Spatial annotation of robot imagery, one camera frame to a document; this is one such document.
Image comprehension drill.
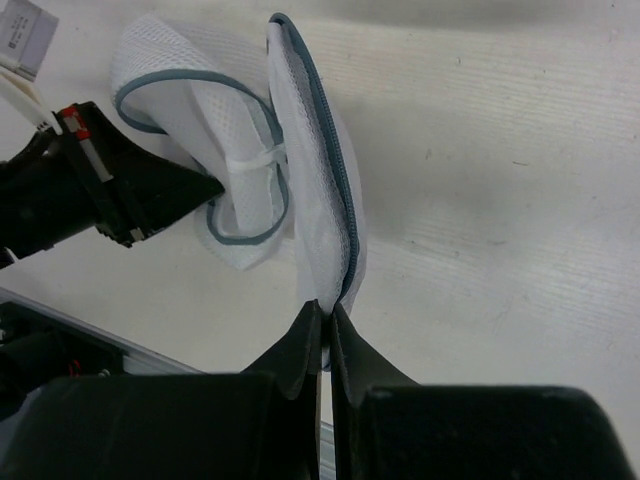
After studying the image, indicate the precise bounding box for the aluminium front rail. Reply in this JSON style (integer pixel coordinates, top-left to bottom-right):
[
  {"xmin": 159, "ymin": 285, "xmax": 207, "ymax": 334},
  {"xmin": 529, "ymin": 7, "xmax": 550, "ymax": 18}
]
[{"xmin": 1, "ymin": 288, "xmax": 336, "ymax": 479}]

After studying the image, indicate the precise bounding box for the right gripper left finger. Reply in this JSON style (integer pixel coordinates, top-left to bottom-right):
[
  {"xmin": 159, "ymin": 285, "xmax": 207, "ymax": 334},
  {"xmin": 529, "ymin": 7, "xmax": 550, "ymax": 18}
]
[{"xmin": 245, "ymin": 300, "xmax": 323, "ymax": 479}]

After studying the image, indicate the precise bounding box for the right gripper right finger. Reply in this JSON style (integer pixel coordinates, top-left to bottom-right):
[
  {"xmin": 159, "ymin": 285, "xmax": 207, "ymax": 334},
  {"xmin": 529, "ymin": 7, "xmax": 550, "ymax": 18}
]
[{"xmin": 327, "ymin": 304, "xmax": 418, "ymax": 479}]

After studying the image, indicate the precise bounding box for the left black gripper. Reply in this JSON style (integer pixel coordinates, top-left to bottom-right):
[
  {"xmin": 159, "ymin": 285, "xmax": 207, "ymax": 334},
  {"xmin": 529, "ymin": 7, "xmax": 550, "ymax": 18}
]
[{"xmin": 1, "ymin": 102, "xmax": 224, "ymax": 260}]

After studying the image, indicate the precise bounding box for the white mesh laundry bag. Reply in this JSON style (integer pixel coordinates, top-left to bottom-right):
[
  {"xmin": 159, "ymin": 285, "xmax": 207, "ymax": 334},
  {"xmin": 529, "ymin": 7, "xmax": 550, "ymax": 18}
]
[{"xmin": 110, "ymin": 12, "xmax": 370, "ymax": 371}]

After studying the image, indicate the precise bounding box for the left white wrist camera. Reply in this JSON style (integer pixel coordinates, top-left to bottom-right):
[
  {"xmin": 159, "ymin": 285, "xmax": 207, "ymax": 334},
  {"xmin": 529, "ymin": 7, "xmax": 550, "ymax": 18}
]
[{"xmin": 1, "ymin": 0, "xmax": 63, "ymax": 135}]

